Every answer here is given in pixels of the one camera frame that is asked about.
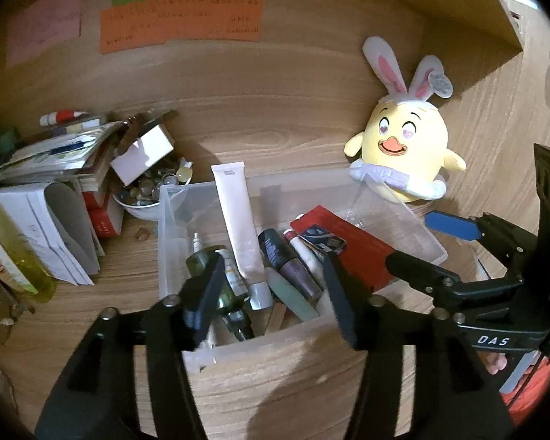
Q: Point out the small pink white box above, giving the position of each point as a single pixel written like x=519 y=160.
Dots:
x=142 y=154

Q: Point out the blue staples box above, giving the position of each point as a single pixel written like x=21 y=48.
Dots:
x=323 y=240

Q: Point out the red box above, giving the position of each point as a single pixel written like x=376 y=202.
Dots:
x=105 y=213

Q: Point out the yellow chick plush toy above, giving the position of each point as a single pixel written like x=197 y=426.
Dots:
x=404 y=146

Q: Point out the pale green tube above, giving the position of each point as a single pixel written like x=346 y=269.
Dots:
x=314 y=265

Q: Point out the red white marker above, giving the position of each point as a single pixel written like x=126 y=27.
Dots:
x=60 y=117

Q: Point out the orange sticky note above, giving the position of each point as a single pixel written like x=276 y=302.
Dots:
x=155 y=22

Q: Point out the yellow oil spray bottle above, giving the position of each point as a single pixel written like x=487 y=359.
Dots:
x=20 y=268

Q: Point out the person right hand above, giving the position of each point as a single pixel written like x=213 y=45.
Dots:
x=493 y=362

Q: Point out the white pen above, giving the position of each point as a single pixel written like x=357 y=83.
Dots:
x=197 y=244

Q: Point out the red paper envelope packet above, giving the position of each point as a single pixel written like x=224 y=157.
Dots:
x=364 y=254

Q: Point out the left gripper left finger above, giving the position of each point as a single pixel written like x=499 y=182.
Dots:
x=95 y=394

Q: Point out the white paper boxes stack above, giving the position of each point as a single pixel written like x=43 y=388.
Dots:
x=54 y=222

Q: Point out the purple black cosmetic bottle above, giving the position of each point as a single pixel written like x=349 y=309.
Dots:
x=283 y=259

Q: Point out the stack of books papers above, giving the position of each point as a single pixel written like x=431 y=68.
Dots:
x=70 y=152

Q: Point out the pink sticky note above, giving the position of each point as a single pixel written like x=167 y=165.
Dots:
x=41 y=26

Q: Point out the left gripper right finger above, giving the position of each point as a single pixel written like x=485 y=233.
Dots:
x=454 y=396

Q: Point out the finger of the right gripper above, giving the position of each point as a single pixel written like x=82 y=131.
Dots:
x=419 y=274
x=447 y=223

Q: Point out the mint blue tube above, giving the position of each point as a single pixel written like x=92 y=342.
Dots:
x=290 y=296

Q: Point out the clear plastic storage box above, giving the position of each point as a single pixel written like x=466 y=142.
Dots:
x=355 y=212

